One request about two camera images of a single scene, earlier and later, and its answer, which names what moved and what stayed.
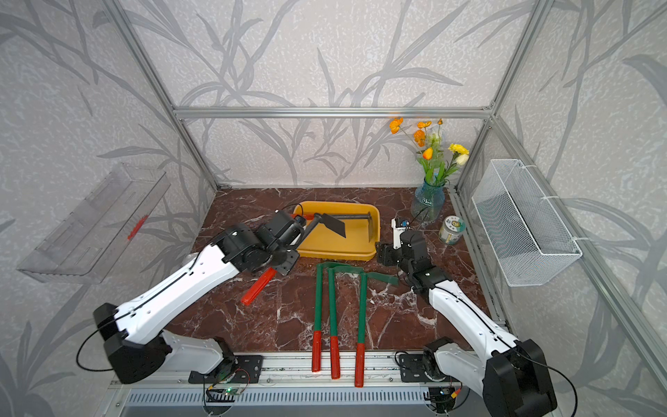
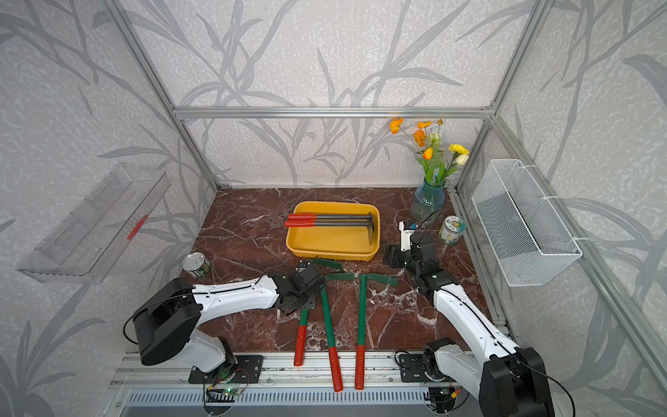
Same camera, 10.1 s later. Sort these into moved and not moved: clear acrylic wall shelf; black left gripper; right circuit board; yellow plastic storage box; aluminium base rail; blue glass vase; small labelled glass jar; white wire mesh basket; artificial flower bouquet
Moved: black left gripper
Not moved: aluminium base rail; small labelled glass jar; blue glass vase; clear acrylic wall shelf; yellow plastic storage box; artificial flower bouquet; white wire mesh basket; right circuit board
